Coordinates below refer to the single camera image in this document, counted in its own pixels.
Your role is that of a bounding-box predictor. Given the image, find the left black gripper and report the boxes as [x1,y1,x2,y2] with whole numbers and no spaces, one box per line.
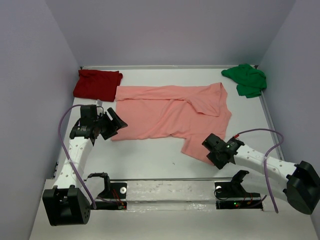
[93,107,127,140]

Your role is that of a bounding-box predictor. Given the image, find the pink t shirt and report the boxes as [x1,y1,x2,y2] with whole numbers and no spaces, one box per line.
[111,82,232,164]

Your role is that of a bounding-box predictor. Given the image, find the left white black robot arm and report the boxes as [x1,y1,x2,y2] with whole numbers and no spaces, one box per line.
[42,104,128,226]

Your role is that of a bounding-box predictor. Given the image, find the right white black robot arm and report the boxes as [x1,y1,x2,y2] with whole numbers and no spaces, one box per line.
[202,133,320,215]

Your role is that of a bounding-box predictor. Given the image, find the red folded t shirt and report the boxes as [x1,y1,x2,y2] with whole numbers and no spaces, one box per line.
[73,69,123,102]

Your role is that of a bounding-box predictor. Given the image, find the green crumpled t shirt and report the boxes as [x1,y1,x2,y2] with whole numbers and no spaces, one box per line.
[221,63,267,99]

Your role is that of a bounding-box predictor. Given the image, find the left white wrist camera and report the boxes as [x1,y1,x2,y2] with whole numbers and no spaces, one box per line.
[96,100,103,106]

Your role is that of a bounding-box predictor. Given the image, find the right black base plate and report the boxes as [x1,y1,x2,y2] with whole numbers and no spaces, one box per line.
[213,181,263,210]

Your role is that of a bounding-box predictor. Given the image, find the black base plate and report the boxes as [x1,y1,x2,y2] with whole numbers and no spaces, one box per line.
[213,181,263,210]
[79,177,127,210]

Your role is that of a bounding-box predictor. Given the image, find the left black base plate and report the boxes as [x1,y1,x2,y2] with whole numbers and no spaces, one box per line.
[79,177,127,210]

